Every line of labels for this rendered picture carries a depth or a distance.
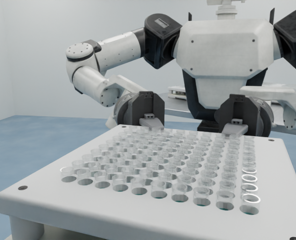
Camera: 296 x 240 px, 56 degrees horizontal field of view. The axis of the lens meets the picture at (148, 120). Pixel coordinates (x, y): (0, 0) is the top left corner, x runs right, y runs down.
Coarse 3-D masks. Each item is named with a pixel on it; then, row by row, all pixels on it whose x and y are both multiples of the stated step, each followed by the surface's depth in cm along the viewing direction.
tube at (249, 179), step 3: (243, 177) 24; (246, 177) 24; (249, 177) 24; (252, 177) 24; (255, 177) 24; (243, 180) 23; (246, 180) 23; (249, 180) 24; (252, 180) 24; (255, 180) 23; (243, 183) 23; (249, 183) 23; (252, 183) 23; (255, 183) 23
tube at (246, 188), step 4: (244, 184) 22; (248, 184) 22; (252, 184) 22; (240, 188) 22; (244, 188) 22; (248, 188) 23; (252, 188) 22; (256, 188) 22; (240, 192) 22; (244, 192) 22; (248, 192) 21; (252, 192) 21; (256, 192) 21; (240, 196) 22
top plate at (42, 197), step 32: (64, 160) 30; (256, 160) 30; (288, 160) 30; (0, 192) 23; (32, 192) 23; (64, 192) 23; (96, 192) 23; (128, 192) 23; (192, 192) 23; (288, 192) 23; (64, 224) 21; (96, 224) 20; (128, 224) 19; (160, 224) 19; (192, 224) 19; (224, 224) 19; (256, 224) 19; (288, 224) 19
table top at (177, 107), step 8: (160, 96) 197; (168, 104) 166; (176, 104) 166; (184, 104) 166; (272, 104) 166; (168, 112) 153; (176, 112) 150; (184, 112) 147; (280, 112) 143; (280, 120) 126; (272, 128) 121; (280, 128) 119
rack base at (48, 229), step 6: (48, 228) 26; (54, 228) 26; (60, 228) 26; (48, 234) 25; (54, 234) 25; (60, 234) 25; (66, 234) 25; (72, 234) 25; (78, 234) 25; (84, 234) 25
